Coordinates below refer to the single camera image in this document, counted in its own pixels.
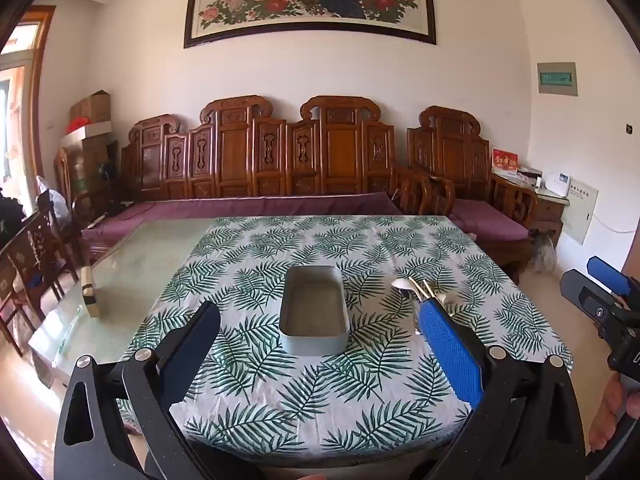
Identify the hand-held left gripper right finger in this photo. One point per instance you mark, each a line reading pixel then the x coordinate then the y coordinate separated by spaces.
pixel 450 355

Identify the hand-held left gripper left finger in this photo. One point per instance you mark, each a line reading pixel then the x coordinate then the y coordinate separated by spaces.
pixel 195 350

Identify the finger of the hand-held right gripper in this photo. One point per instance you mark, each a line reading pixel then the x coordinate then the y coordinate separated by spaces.
pixel 590 300
pixel 610 276

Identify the wooden chopstick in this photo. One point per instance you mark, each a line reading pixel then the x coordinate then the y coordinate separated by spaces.
pixel 430 288
pixel 417 288

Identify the white plastic spoon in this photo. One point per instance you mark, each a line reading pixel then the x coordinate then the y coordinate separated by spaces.
pixel 446 302
pixel 401 285

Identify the grey rectangular container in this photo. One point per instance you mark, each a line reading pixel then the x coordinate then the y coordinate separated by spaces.
pixel 312 345

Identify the person's right hand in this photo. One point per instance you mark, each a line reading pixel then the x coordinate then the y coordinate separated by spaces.
pixel 607 410

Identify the grey fluffy object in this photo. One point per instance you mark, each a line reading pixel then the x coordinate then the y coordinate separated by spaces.
pixel 545 255

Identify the wooden side table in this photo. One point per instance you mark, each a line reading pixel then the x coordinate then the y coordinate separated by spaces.
pixel 550 215

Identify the white telephone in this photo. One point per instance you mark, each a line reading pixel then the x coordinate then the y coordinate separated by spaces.
pixel 557 184

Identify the short purple seat cushion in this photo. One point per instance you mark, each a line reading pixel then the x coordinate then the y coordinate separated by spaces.
pixel 490 222

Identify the long purple seat cushion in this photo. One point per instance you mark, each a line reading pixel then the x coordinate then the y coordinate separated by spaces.
pixel 240 207

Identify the leaf-print tablecloth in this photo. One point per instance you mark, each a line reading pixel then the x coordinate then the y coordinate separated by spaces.
pixel 350 240

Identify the red gift box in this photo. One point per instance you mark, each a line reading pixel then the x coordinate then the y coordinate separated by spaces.
pixel 505 160

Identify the wooden dining chair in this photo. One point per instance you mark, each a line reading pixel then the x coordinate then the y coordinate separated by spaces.
pixel 35 250

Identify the black electric fan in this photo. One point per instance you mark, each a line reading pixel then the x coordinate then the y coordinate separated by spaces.
pixel 106 172

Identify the white plastic bag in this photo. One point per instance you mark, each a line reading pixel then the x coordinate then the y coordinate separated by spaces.
pixel 55 202

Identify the carved wooden armchair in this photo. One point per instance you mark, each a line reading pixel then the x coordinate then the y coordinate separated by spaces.
pixel 450 150

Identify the carved wooden sofa bench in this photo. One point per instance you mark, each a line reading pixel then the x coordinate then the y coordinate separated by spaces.
pixel 235 150

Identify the stacked cardboard boxes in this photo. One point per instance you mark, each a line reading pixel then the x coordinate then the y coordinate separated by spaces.
pixel 87 165

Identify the red bundle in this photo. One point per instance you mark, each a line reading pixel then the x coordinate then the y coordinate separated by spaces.
pixel 79 125

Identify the brown cardboard box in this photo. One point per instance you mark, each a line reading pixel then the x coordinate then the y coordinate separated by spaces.
pixel 92 107

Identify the framed floral painting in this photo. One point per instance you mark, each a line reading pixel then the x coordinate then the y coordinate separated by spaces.
pixel 310 0

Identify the beige wall panel cover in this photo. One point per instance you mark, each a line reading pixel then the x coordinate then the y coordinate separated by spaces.
pixel 580 210

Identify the grey wall box green label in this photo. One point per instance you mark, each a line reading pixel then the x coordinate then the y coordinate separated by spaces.
pixel 557 78

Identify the wooden door frame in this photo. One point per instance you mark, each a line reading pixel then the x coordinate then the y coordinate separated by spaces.
pixel 37 85

